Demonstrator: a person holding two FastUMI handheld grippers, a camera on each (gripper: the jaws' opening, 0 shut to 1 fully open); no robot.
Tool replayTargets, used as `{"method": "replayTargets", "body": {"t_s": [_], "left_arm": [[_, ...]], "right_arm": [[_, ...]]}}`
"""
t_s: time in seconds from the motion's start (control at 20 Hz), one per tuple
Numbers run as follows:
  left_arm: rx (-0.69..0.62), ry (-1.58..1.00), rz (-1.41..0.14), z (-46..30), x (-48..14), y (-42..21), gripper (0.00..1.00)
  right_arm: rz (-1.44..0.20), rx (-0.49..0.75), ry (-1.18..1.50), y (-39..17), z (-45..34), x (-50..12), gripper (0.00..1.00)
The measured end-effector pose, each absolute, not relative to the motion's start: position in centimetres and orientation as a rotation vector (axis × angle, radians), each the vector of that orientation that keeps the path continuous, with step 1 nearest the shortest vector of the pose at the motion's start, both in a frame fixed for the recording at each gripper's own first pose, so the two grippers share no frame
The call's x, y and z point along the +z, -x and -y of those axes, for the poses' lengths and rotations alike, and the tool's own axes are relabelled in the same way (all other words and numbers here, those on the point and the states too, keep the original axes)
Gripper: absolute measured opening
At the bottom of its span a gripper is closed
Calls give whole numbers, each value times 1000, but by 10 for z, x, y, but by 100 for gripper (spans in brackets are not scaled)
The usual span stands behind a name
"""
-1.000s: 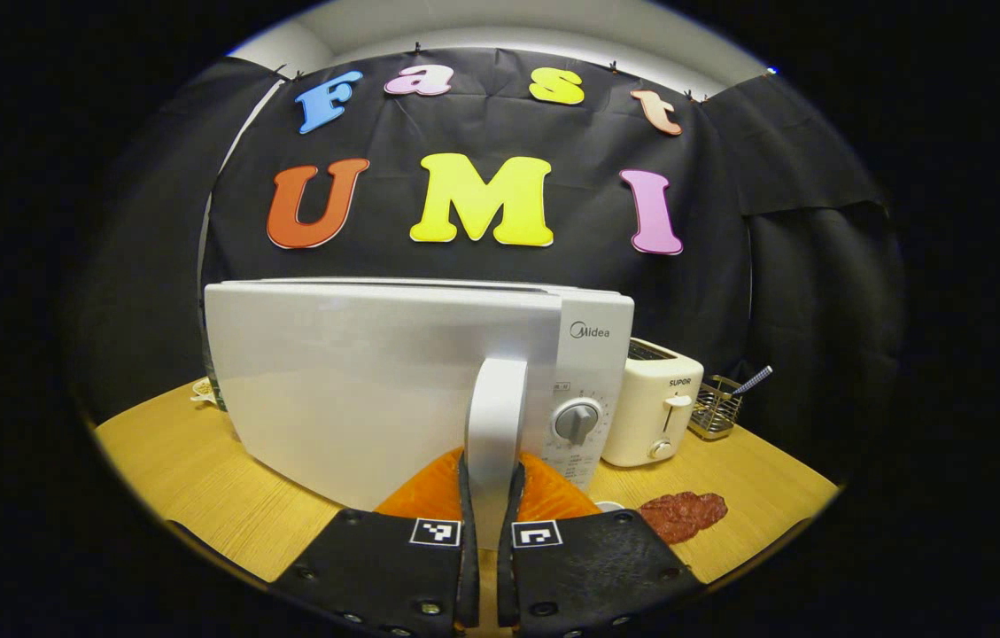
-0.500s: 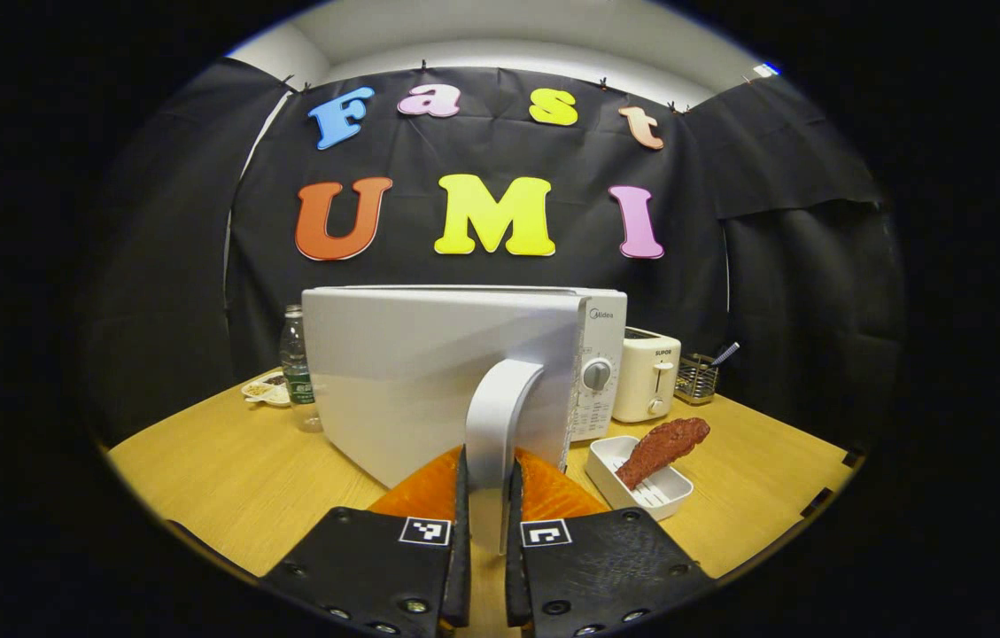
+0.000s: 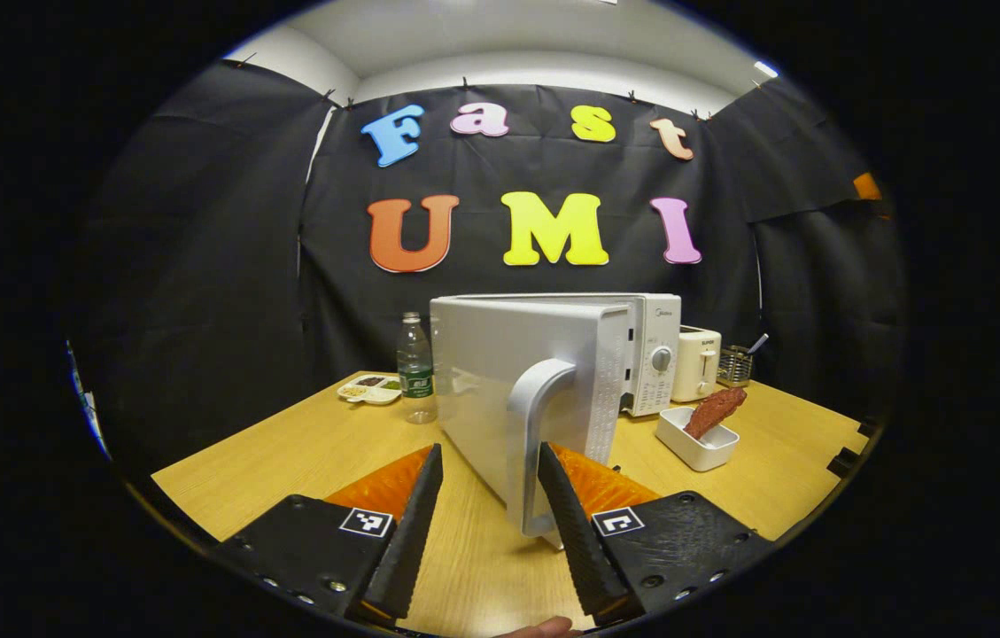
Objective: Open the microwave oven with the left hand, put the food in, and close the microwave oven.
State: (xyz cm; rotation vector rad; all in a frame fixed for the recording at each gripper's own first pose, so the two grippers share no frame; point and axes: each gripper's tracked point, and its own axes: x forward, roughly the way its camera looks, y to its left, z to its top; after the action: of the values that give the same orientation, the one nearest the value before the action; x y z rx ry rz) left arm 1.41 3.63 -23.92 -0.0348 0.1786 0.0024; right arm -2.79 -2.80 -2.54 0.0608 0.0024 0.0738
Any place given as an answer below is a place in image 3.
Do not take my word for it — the white rectangular dish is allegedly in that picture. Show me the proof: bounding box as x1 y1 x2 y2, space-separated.
655 406 740 472

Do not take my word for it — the black backdrop cloth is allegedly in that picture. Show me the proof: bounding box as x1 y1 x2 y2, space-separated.
66 58 908 479

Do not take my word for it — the white microwave oven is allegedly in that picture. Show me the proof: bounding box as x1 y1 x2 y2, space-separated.
430 292 683 539

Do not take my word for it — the clear water bottle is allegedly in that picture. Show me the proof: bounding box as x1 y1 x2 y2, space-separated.
397 312 438 424

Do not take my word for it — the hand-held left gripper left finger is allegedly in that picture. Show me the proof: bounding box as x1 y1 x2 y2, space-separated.
213 442 446 623

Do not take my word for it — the white toaster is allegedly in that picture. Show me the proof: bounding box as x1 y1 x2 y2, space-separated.
671 325 723 403

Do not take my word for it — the brown meat piece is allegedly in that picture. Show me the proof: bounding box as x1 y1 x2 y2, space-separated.
684 386 748 441

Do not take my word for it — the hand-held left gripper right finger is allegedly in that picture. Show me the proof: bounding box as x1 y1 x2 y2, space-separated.
537 440 777 628

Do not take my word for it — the wire utensil basket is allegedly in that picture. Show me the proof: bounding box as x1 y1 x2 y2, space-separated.
718 346 754 388

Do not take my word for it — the white divided food tray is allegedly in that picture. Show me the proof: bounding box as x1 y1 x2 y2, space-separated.
337 374 403 407

